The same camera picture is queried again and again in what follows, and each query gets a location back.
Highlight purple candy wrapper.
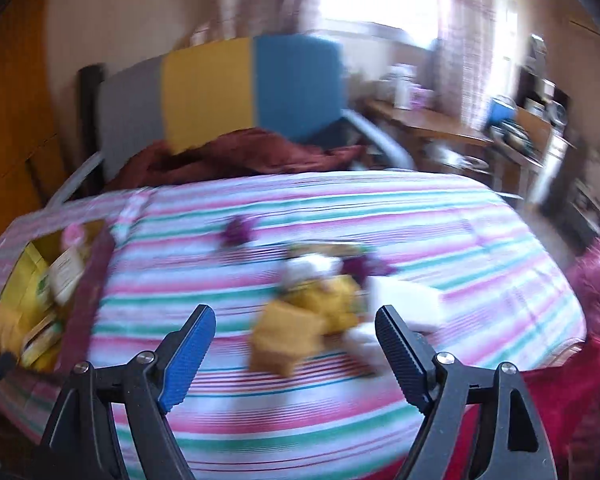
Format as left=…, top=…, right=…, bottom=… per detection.
left=341, top=254, right=397, bottom=281
left=219, top=216, right=257, bottom=250

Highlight white sponge block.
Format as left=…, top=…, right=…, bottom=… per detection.
left=367, top=279, right=445, bottom=335

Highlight rectangular metal tin box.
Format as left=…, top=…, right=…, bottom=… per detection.
left=0, top=220, right=116, bottom=376

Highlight white carton box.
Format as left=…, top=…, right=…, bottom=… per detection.
left=391, top=63, right=417, bottom=111

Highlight beige snack packet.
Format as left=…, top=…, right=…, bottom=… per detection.
left=46, top=246, right=90, bottom=306

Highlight pink round snack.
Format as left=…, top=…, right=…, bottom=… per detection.
left=61, top=224, right=87, bottom=247

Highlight small work table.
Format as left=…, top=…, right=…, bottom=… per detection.
left=490, top=127, right=548, bottom=196

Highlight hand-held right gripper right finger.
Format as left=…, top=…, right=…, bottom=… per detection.
left=375, top=305, right=556, bottom=480

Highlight white snack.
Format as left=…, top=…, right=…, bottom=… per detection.
left=279, top=255, right=333, bottom=288

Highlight green machine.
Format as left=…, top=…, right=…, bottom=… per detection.
left=495, top=122, right=531, bottom=157

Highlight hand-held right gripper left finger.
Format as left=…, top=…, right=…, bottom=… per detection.
left=40, top=304, right=217, bottom=480

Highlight black rolled mat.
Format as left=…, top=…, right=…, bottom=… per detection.
left=77, top=64, right=106, bottom=161

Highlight dark shelf unit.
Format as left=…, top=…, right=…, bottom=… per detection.
left=522, top=35, right=581, bottom=211

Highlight wooden desk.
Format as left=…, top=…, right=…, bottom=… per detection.
left=362, top=99, right=496, bottom=171

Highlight grey yellow blue chair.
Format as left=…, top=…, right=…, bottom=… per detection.
left=45, top=32, right=416, bottom=211

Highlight wooden wardrobe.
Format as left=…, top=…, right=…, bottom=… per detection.
left=0, top=0, right=68, bottom=256

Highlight pink quilted cloth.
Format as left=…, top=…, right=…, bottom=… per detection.
left=565, top=220, right=600, bottom=480

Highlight striped tablecloth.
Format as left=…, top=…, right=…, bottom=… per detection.
left=0, top=170, right=588, bottom=480

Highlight yellow green snack packet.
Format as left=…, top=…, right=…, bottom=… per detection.
left=21, top=316, right=65, bottom=367

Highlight red cloth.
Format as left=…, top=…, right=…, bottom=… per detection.
left=450, top=340, right=600, bottom=480

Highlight small white packet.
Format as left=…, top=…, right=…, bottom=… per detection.
left=345, top=325, right=382, bottom=362

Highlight maroon cloth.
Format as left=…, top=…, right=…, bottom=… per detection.
left=102, top=128, right=368, bottom=193

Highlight green-edged biscuit packet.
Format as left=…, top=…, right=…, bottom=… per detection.
left=286, top=242, right=368, bottom=261

